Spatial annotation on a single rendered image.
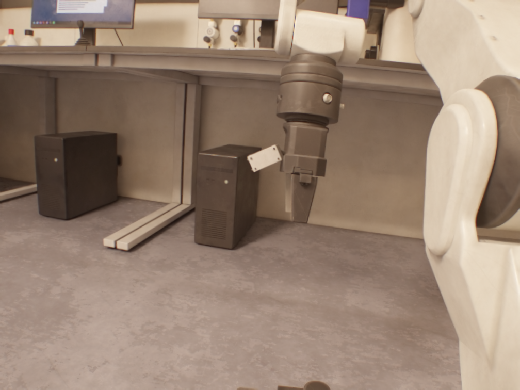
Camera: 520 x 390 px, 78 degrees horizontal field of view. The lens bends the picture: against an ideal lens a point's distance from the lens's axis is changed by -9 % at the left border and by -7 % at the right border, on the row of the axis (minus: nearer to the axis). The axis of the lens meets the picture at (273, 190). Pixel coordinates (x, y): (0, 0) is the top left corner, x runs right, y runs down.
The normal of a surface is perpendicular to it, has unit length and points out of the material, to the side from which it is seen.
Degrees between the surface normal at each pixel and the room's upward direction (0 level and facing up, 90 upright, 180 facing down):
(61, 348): 0
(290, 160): 82
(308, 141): 80
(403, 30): 91
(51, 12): 86
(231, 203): 90
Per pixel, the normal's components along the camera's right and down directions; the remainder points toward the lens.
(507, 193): -0.77, 0.36
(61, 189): -0.18, 0.21
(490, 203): -0.78, 0.51
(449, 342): 0.09, -0.97
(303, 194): 0.04, 0.06
